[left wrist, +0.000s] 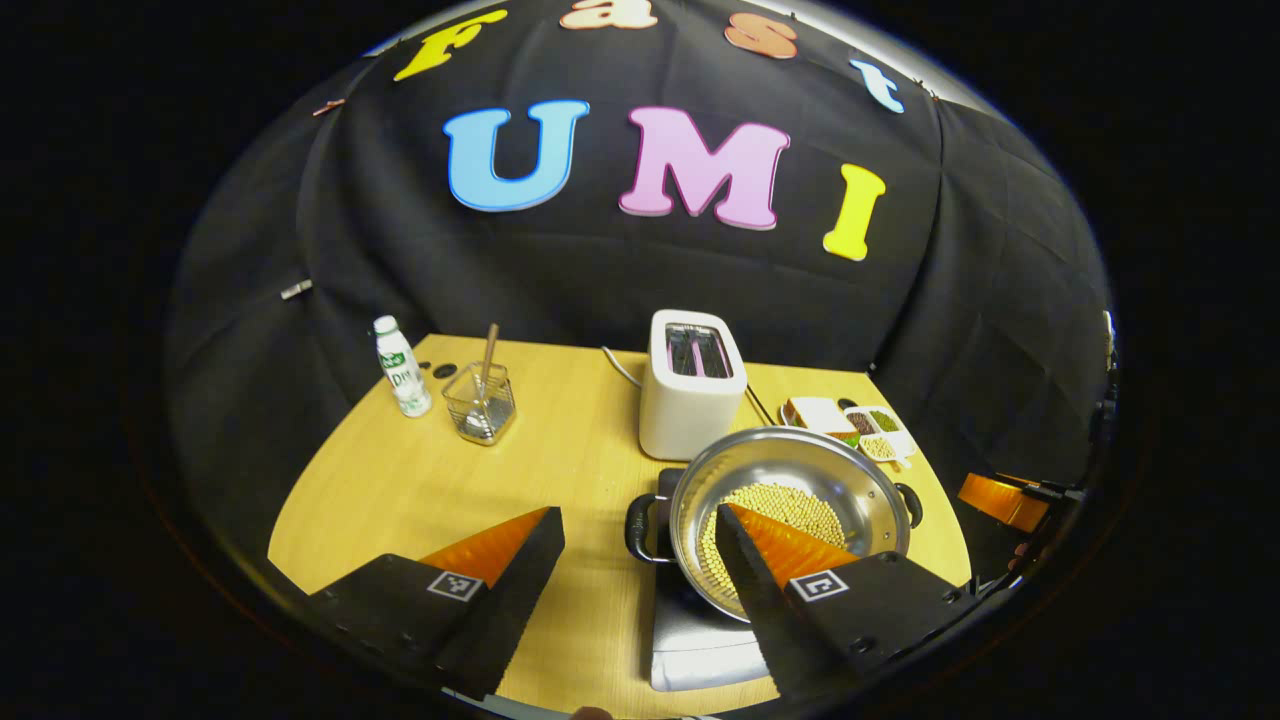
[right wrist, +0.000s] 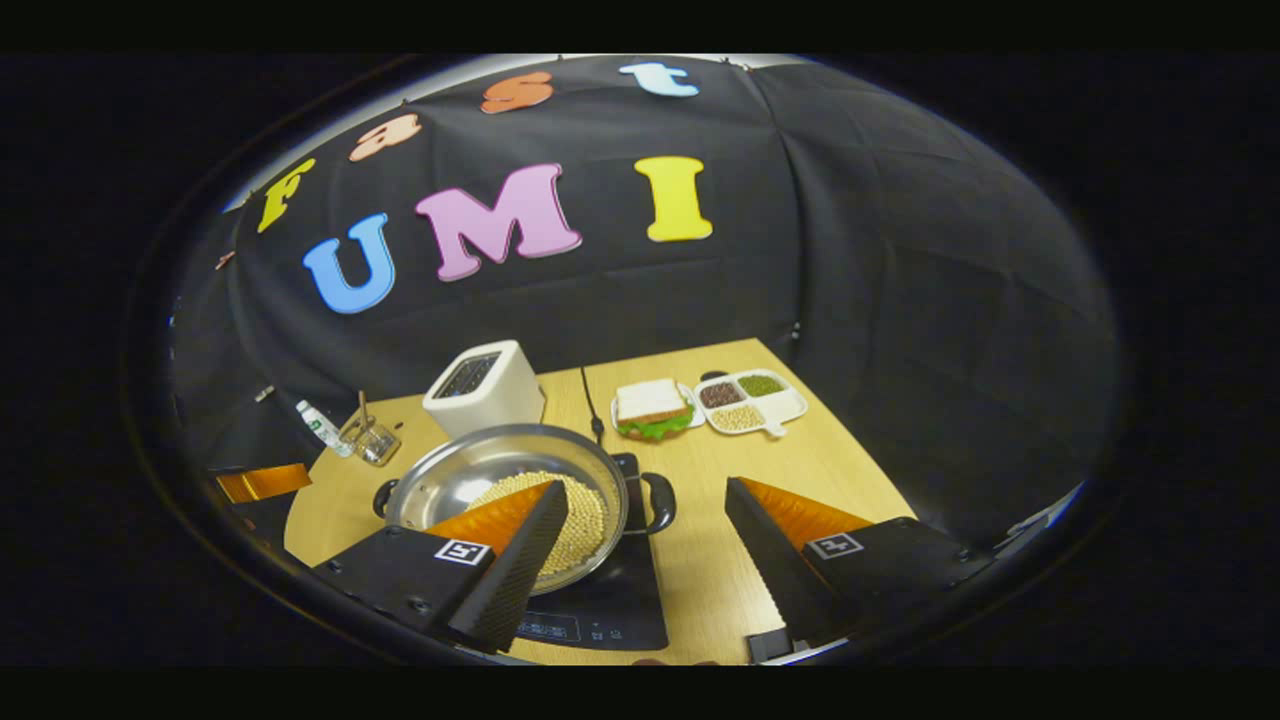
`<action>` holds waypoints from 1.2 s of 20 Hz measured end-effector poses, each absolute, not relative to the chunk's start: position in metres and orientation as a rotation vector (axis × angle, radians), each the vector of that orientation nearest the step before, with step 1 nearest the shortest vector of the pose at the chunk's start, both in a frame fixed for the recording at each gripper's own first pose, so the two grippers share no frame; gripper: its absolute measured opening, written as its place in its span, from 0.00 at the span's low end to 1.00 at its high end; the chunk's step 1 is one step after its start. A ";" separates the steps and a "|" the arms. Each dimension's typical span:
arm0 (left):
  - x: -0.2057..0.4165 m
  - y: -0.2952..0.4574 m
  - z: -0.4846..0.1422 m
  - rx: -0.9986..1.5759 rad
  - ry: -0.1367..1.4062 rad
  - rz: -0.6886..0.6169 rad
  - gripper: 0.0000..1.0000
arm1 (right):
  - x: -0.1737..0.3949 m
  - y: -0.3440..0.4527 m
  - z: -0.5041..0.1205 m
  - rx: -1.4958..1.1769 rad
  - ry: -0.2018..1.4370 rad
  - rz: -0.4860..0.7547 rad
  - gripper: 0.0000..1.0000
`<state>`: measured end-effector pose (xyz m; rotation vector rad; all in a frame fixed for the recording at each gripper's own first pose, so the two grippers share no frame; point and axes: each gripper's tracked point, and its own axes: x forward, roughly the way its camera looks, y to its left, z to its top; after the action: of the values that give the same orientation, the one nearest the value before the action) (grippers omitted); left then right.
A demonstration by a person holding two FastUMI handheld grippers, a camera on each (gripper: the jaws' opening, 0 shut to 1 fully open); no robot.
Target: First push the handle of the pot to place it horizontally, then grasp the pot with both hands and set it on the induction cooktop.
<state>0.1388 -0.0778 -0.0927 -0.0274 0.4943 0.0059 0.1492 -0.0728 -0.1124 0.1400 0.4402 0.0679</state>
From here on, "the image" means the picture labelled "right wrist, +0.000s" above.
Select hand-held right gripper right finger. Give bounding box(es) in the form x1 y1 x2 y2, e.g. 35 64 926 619
725 476 996 651

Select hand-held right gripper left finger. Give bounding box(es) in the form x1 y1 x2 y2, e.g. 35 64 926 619
312 480 569 654

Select pile of soybeans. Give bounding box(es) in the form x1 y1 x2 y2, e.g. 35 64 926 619
465 470 609 578

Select black induction cooktop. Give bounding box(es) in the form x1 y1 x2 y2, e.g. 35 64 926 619
515 452 671 653

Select steel pot with black handles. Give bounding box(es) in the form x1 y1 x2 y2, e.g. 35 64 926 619
373 423 678 598

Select white drink bottle green label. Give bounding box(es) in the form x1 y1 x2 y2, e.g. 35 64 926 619
295 400 353 459

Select white divided dish of beans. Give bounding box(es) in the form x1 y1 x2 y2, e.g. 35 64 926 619
694 369 809 439

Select white sandwich plate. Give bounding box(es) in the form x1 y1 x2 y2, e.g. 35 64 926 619
610 383 706 441

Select white toaster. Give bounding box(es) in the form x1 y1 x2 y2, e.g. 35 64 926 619
422 340 547 439

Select sandwich with lettuce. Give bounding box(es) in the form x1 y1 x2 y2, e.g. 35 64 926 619
613 378 696 441

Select steel wire basket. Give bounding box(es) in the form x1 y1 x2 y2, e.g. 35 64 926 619
340 415 401 468

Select black power cable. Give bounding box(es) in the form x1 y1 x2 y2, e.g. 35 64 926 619
580 366 607 446

